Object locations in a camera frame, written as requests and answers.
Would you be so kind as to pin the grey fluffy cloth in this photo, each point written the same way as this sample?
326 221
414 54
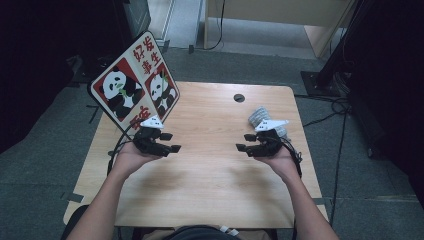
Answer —
258 115

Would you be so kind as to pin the person's dark clothing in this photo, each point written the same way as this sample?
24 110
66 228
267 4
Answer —
196 233

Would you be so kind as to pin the light wooden cabinet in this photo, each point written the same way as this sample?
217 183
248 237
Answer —
266 10

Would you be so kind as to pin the panda picture sign board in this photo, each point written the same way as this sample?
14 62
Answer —
116 90

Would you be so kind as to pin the person's right hand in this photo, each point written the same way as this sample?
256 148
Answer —
283 163

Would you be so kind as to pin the black metal stand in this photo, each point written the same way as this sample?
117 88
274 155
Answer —
320 83

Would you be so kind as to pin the dark equipment cart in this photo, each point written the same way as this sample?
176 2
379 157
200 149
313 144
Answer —
383 100

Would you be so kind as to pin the grey tape strip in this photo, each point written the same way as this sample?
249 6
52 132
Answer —
71 197

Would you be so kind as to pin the person's left hand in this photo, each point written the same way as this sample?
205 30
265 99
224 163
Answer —
128 160

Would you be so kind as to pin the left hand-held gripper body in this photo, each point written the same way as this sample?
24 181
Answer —
148 140

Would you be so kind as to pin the dark equipment case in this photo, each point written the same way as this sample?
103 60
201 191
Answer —
136 16

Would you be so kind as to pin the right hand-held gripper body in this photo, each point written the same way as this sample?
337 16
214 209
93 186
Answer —
268 145

